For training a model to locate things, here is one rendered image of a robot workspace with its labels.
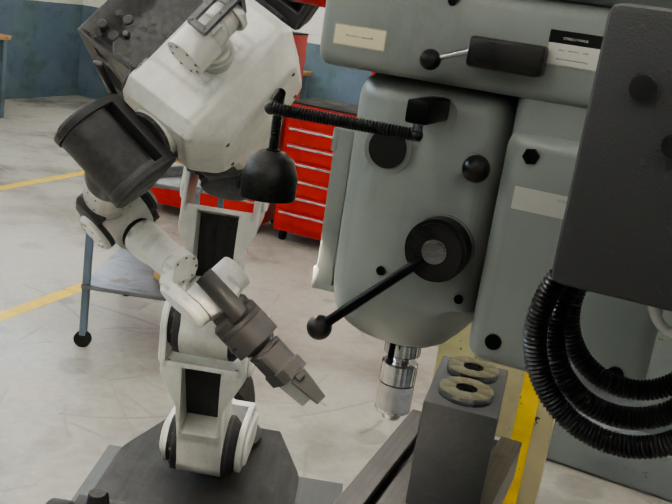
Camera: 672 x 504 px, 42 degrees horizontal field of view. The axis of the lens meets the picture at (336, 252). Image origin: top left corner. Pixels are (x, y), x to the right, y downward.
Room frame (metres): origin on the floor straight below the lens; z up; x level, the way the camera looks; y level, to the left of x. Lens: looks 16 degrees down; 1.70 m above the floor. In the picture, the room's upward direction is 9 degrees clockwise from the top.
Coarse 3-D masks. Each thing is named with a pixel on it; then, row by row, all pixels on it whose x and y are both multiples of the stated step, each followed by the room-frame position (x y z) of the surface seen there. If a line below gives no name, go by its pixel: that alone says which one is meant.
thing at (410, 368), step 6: (384, 360) 1.06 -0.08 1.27; (414, 360) 1.07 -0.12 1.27; (384, 366) 1.05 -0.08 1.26; (390, 366) 1.04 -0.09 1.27; (396, 366) 1.04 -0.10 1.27; (402, 366) 1.04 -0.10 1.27; (408, 366) 1.05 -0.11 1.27; (414, 366) 1.05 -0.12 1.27; (396, 372) 1.04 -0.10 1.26; (402, 372) 1.04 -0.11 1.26; (408, 372) 1.04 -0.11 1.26; (414, 372) 1.05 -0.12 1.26
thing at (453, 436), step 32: (448, 384) 1.34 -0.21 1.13; (480, 384) 1.36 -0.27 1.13; (448, 416) 1.29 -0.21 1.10; (480, 416) 1.28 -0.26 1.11; (416, 448) 1.30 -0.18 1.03; (448, 448) 1.28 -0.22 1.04; (480, 448) 1.27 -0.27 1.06; (416, 480) 1.29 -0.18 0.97; (448, 480) 1.28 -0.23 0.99; (480, 480) 1.27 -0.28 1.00
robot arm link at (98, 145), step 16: (96, 112) 1.34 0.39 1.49; (80, 128) 1.32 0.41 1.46; (96, 128) 1.32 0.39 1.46; (112, 128) 1.34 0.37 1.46; (64, 144) 1.33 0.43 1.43; (80, 144) 1.32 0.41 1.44; (96, 144) 1.32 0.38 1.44; (112, 144) 1.32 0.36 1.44; (128, 144) 1.34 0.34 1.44; (80, 160) 1.32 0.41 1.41; (96, 160) 1.31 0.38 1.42; (112, 160) 1.31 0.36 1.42; (128, 160) 1.32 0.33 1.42; (144, 160) 1.34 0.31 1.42; (96, 176) 1.32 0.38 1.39; (112, 176) 1.31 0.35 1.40; (128, 176) 1.31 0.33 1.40; (96, 192) 1.38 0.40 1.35; (112, 192) 1.32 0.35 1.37
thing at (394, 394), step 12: (384, 372) 1.05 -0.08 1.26; (384, 384) 1.05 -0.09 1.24; (396, 384) 1.04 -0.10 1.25; (408, 384) 1.04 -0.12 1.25; (384, 396) 1.05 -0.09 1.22; (396, 396) 1.04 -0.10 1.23; (408, 396) 1.05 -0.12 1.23; (384, 408) 1.04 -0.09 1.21; (396, 408) 1.04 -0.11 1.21; (408, 408) 1.05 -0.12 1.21
